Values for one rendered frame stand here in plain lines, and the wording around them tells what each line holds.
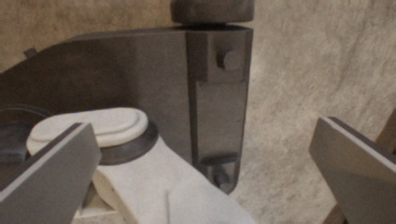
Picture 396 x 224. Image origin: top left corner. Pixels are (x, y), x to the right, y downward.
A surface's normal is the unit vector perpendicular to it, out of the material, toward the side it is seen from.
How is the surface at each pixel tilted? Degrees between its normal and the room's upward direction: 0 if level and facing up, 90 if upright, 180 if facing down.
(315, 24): 0
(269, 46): 0
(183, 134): 0
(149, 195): 90
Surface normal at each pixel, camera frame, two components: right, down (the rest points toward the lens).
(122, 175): -0.03, -0.88
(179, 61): 0.21, 0.46
